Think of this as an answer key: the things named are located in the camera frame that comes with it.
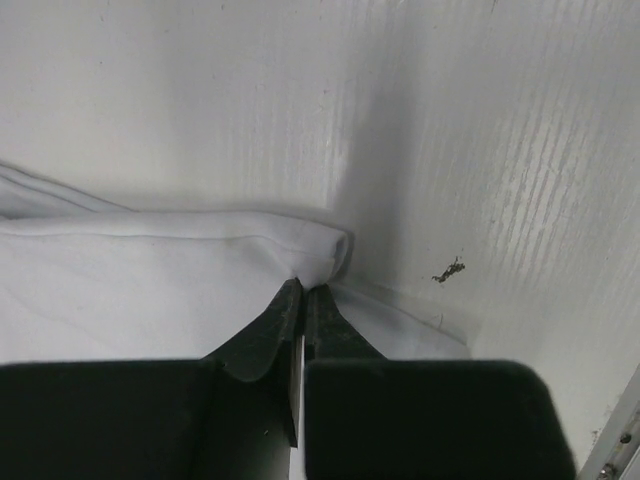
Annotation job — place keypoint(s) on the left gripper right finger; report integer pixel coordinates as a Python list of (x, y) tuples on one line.
[(369, 417)]

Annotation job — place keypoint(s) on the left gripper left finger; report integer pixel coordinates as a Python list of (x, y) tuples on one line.
[(232, 414)]

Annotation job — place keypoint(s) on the white skirt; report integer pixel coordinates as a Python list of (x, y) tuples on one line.
[(86, 279)]

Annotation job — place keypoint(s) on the aluminium frame rail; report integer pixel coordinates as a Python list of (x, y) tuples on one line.
[(617, 448)]

